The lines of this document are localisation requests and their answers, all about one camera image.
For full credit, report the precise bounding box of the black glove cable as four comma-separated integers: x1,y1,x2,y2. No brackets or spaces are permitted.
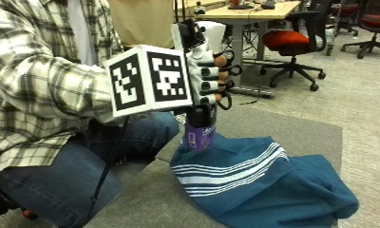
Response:
85,114,132,224

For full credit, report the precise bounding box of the black object on desk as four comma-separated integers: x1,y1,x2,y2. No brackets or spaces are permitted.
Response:
259,0,277,10

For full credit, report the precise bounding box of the the person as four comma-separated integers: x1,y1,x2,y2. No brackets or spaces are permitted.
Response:
0,0,181,228

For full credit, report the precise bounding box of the grey floor power strip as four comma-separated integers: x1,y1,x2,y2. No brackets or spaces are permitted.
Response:
229,85,275,100

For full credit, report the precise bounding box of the blue cloth with white stripes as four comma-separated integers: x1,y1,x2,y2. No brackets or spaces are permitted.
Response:
167,132,360,228

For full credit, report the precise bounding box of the white marker cube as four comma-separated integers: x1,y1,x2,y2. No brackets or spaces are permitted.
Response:
104,44,194,119

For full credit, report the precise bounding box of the black office chair red seat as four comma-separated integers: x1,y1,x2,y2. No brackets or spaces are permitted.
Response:
329,0,360,37
258,0,329,92
339,0,380,60

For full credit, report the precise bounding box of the red and black desk object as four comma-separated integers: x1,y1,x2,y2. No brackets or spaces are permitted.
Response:
226,0,255,10

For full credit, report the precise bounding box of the wooden office desk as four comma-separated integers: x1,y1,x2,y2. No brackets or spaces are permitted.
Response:
193,0,303,89

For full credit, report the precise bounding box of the white bottle with purple label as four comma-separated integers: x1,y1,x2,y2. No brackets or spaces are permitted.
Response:
182,20,227,152

